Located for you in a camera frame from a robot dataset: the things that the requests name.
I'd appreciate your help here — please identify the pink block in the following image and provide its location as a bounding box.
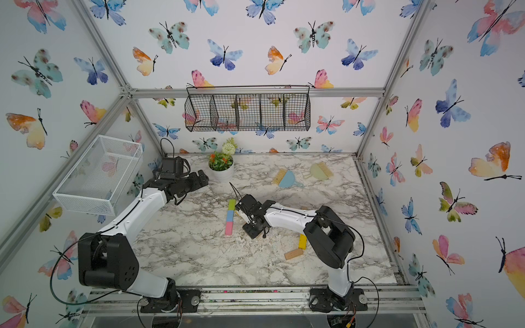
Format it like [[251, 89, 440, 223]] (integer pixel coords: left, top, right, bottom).
[[225, 221, 234, 236]]

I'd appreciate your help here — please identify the green block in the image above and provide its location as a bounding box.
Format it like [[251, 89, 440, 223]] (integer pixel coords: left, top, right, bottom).
[[228, 199, 237, 211]]

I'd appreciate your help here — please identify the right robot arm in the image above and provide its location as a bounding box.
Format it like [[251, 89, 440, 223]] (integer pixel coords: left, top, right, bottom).
[[235, 195, 368, 313]]

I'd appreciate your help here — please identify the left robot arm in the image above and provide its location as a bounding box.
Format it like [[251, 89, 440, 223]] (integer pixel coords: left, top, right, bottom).
[[77, 157, 209, 313]]

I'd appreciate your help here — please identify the white potted artificial plant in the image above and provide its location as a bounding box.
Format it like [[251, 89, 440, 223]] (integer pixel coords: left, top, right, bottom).
[[209, 137, 237, 183]]

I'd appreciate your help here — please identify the natural wood block bottom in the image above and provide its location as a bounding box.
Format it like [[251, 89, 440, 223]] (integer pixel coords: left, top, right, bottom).
[[284, 248, 304, 260]]

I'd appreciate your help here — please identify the white mesh wall basket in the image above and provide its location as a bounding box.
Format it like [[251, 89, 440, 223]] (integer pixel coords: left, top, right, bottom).
[[53, 135, 143, 216]]

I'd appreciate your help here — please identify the black wire wall basket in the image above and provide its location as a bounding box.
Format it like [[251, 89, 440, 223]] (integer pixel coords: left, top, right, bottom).
[[183, 85, 311, 132]]

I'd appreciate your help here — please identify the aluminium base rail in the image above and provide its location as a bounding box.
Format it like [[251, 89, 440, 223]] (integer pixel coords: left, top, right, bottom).
[[81, 286, 427, 317]]

